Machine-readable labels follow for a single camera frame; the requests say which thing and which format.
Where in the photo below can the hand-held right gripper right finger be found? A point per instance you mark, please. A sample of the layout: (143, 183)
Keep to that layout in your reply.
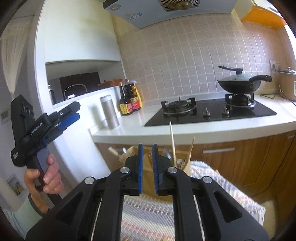
(156, 169)

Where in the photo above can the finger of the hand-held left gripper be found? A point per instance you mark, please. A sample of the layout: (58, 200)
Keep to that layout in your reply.
(67, 109)
(72, 119)

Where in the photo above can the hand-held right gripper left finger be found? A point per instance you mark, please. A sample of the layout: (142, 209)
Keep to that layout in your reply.
(140, 169)

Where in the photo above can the yellow plastic utensil basket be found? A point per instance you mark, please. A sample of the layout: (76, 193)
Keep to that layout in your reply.
(131, 153)

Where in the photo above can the wooden chopstick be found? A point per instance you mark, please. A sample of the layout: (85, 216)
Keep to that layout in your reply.
(190, 150)
(172, 143)

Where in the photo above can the person's left forearm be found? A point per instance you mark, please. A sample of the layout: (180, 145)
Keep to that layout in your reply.
(25, 215)

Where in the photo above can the person's left hand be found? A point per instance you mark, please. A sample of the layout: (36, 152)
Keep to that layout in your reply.
(53, 176)

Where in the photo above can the small dark bottle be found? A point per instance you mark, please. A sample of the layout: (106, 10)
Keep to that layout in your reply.
(52, 95)

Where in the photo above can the black appliance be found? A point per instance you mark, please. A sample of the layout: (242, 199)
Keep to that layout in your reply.
(78, 78)

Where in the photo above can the steel thermos canister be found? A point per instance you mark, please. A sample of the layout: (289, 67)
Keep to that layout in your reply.
(109, 112)

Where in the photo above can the striped woven table mat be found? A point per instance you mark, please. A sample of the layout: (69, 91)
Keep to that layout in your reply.
(148, 215)

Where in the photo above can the red-brown box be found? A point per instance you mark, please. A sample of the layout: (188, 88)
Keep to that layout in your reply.
(108, 83)

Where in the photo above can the dark soy sauce bottle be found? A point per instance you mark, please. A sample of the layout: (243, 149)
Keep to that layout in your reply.
(124, 106)

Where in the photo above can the large red label sauce bottle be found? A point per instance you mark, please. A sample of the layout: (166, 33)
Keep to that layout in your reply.
(133, 97)

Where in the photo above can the yellow bottle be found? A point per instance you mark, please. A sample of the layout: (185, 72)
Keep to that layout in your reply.
(139, 98)

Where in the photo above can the white curtain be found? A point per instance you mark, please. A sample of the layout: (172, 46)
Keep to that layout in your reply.
(13, 53)

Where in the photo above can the wooden kitchen counter cabinet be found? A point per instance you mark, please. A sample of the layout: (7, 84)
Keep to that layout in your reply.
(231, 150)

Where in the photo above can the black gas stove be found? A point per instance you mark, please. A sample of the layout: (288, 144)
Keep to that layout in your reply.
(212, 115)

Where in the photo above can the black wok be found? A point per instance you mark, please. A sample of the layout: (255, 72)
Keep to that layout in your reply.
(238, 85)

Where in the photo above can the range hood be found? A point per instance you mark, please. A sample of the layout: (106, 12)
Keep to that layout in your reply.
(161, 14)

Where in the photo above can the beige rice cooker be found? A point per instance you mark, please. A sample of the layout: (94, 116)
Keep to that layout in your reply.
(288, 83)

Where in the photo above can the wall switch panel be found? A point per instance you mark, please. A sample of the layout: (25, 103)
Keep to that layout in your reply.
(4, 117)

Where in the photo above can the small wall poster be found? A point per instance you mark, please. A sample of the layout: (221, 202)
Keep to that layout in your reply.
(16, 186)

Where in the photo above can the white wall socket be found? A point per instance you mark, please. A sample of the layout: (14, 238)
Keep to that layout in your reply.
(274, 65)

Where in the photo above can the orange wall cabinet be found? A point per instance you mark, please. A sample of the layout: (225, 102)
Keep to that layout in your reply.
(263, 16)

